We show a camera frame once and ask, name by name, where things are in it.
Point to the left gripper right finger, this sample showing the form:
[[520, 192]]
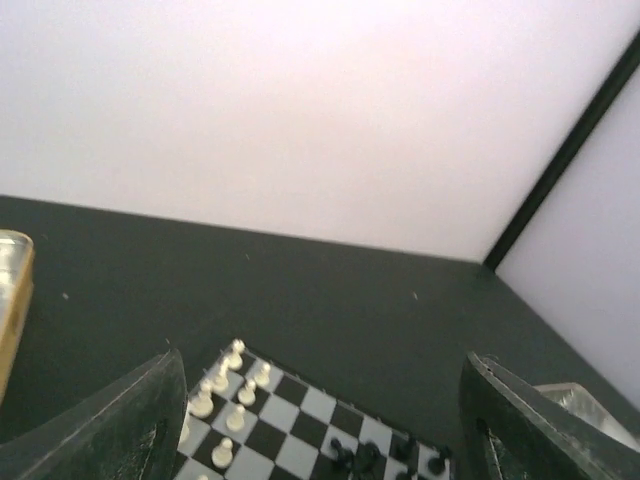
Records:
[[513, 432]]

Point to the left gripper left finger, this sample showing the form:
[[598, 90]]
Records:
[[128, 430]]

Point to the pink metal tin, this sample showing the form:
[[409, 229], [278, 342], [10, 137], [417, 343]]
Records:
[[578, 401]]

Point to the black white chess board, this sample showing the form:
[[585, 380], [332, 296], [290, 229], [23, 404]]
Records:
[[287, 430]]

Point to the pile of black chess pieces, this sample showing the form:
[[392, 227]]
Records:
[[414, 461]]

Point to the gold metal tin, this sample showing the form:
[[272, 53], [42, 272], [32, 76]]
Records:
[[17, 261]]

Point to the right black frame post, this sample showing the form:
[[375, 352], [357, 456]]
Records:
[[620, 74]]

